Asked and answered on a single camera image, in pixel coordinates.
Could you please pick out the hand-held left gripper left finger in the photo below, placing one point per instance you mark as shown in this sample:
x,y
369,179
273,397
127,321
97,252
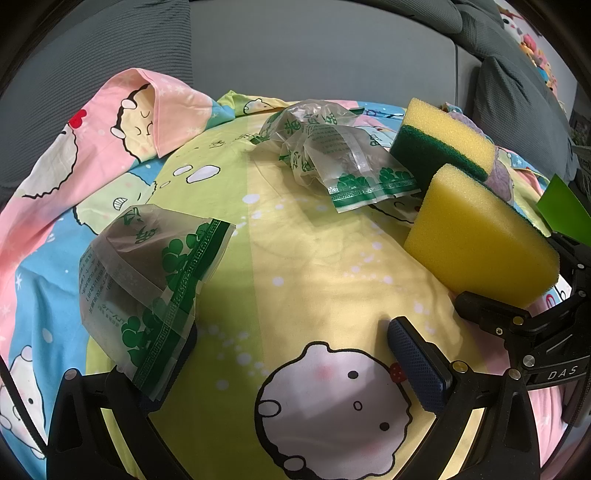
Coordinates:
x,y
184,353

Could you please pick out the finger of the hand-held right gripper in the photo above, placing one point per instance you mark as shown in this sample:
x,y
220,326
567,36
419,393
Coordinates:
x,y
489,316
575,258

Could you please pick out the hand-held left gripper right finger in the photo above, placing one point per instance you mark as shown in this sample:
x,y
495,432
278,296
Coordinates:
x,y
418,364

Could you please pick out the green cardboard box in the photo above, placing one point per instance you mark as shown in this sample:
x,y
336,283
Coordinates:
x,y
561,205

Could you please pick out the yellow green scouring sponge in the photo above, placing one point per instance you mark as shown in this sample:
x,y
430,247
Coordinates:
x,y
480,235
443,134

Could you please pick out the clear green printed plastic bag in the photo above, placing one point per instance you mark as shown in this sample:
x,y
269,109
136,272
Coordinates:
x,y
300,117
138,277
360,184

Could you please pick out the purple mesh cloth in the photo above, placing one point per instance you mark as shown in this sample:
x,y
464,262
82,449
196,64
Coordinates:
x,y
501,177

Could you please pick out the cartoon printed blanket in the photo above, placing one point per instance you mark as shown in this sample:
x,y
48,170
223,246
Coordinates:
x,y
300,258

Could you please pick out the grey ribbed cushion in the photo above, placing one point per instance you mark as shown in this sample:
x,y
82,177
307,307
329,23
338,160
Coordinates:
x,y
69,69
517,101

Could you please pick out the pile of colourful plush toys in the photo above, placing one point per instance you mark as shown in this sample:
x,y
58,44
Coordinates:
x,y
535,46

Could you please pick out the grey sofa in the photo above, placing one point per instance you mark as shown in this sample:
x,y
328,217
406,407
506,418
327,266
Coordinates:
x,y
300,46

